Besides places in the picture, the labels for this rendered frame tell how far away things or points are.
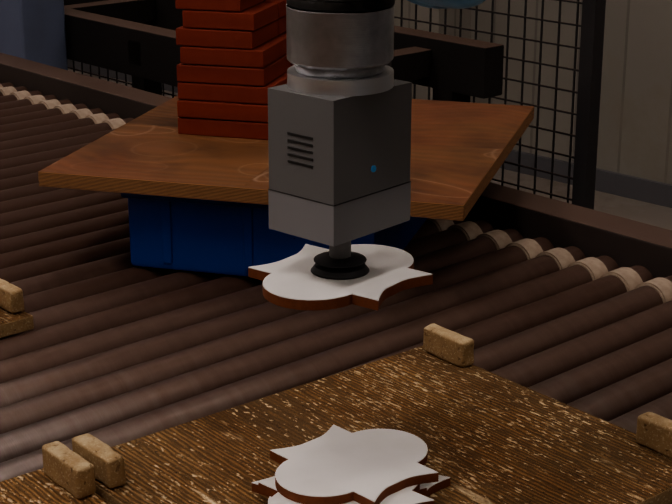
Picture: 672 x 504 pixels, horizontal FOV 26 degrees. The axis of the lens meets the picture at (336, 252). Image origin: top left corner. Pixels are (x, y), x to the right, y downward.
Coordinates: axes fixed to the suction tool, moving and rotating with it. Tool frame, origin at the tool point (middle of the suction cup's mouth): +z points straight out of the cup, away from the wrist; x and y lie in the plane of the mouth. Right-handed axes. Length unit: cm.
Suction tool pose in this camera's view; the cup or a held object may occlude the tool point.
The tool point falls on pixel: (340, 285)
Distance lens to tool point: 107.3
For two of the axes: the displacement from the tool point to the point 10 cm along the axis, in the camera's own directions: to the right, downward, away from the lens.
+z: 0.0, 9.5, 3.2
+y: -6.7, 2.4, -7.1
